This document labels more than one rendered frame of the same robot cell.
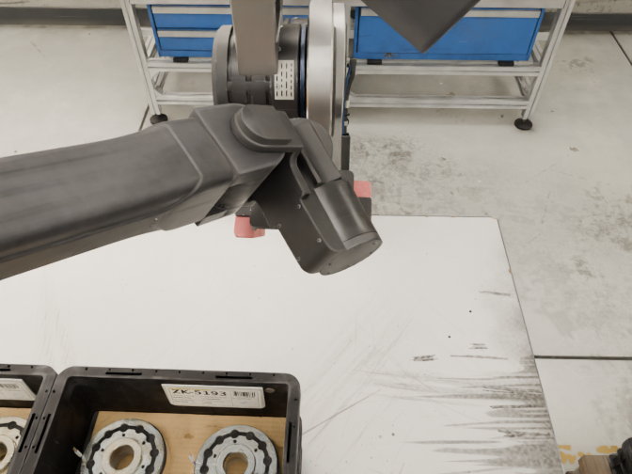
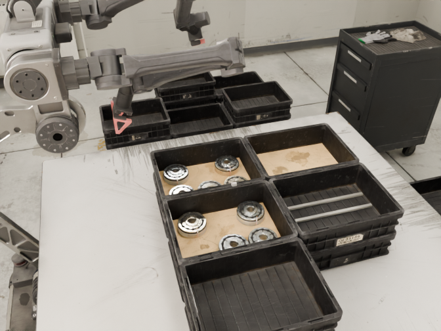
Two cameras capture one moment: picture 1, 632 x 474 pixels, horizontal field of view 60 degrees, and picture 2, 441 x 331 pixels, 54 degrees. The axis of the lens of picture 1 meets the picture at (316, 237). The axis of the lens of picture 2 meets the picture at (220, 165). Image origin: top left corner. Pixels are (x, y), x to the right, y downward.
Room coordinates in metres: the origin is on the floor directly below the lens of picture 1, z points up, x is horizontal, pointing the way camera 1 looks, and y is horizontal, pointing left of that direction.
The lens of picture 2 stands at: (0.47, 1.47, 1.97)
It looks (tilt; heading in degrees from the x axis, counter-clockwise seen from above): 38 degrees down; 252
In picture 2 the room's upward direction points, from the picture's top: straight up
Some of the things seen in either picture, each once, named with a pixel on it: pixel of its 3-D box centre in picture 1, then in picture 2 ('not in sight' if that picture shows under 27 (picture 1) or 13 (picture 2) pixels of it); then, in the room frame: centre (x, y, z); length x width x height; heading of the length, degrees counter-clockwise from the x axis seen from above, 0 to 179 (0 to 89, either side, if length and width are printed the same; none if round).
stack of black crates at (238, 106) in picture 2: not in sight; (254, 123); (-0.53, -0.86, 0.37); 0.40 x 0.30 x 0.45; 179
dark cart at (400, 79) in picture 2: not in sight; (382, 96); (-1.48, -0.79, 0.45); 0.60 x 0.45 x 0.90; 179
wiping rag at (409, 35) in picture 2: not in sight; (407, 33); (-1.60, -0.83, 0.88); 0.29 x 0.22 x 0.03; 179
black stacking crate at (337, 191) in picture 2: not in sight; (331, 207); (-0.28, 0.49, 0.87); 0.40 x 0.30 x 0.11; 178
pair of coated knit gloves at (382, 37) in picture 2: not in sight; (375, 36); (-1.37, -0.87, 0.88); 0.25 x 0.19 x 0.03; 179
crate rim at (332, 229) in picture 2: not in sight; (333, 197); (-0.28, 0.49, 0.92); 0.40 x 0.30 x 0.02; 178
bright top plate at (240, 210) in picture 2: not in sight; (250, 210); (0.01, 0.40, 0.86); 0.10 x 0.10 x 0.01
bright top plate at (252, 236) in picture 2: not in sight; (263, 238); (0.02, 0.55, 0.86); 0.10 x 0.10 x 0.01
